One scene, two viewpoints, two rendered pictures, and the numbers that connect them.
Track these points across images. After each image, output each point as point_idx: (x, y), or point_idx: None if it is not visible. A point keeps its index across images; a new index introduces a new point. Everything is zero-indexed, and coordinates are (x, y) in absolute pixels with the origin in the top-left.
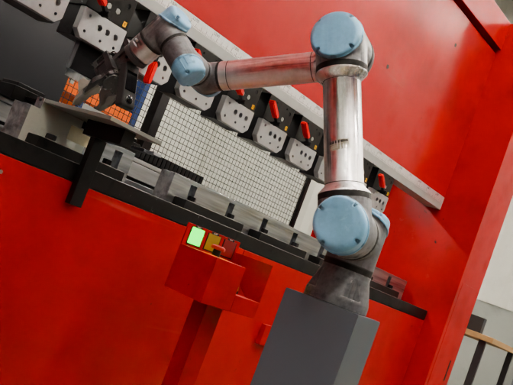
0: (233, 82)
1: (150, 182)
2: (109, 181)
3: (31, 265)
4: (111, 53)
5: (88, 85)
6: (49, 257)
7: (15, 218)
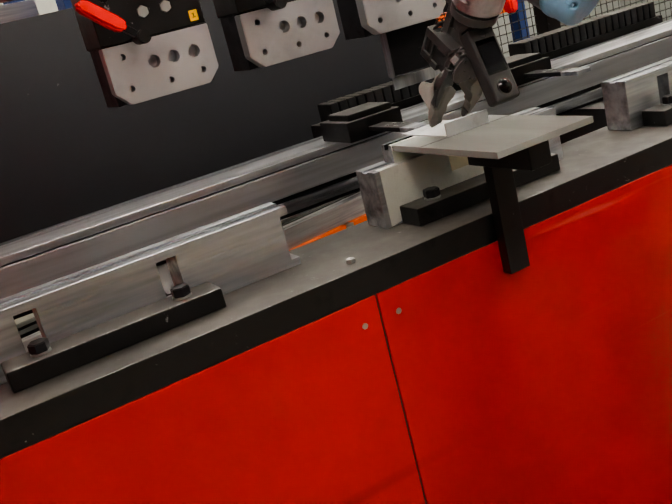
0: None
1: (590, 83)
2: (545, 197)
3: (512, 373)
4: (438, 24)
5: (435, 97)
6: (527, 347)
7: (454, 342)
